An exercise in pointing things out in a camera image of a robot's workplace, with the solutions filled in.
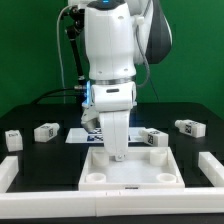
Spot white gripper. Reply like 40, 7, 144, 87
91, 81, 136, 161

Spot white square table top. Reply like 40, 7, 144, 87
78, 147, 185, 191

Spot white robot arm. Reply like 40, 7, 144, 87
68, 0, 172, 161

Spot marker sheet with tags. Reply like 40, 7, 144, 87
66, 127, 146, 144

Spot black cables on table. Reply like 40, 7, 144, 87
30, 85, 88, 106

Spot black camera stand pole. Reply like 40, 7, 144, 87
66, 6, 86, 85

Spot white fence right wall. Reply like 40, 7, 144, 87
198, 152, 224, 187

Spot white fence wall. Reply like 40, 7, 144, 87
198, 152, 224, 187
0, 187, 224, 219
0, 156, 19, 193

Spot white fence left wall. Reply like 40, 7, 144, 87
0, 156, 19, 193

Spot grey cable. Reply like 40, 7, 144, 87
55, 4, 75, 105

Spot white fence front wall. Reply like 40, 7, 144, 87
0, 187, 224, 219

